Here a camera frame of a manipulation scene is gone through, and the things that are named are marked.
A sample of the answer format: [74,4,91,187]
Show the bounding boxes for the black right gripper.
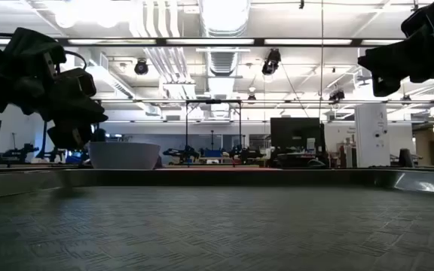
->
[357,18,434,98]

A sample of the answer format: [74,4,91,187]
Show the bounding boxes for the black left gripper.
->
[0,26,109,151]

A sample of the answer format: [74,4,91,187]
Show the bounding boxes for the pale lilac bowl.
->
[88,141,162,170]

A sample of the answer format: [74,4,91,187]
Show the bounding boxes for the white cabinet pillar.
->
[353,102,391,168]

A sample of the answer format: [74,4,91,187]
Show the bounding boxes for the small black stand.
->
[398,148,414,168]

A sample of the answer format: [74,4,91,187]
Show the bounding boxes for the black monitor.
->
[270,117,326,152]

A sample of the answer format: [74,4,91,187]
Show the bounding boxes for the black overhead light bar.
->
[0,31,407,48]

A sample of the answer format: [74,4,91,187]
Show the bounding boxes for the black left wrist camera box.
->
[56,67,98,99]

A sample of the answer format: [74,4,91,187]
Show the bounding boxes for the black ceiling-hung camera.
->
[329,88,346,103]
[261,47,283,76]
[133,57,150,76]

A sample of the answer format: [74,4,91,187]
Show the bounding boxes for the thin hanging black cable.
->
[319,0,326,121]

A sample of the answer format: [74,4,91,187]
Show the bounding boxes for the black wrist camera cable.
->
[63,50,89,72]

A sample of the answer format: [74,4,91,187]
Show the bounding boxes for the black metal frame stand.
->
[184,99,243,167]

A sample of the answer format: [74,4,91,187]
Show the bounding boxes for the silver ceiling air duct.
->
[197,0,252,118]

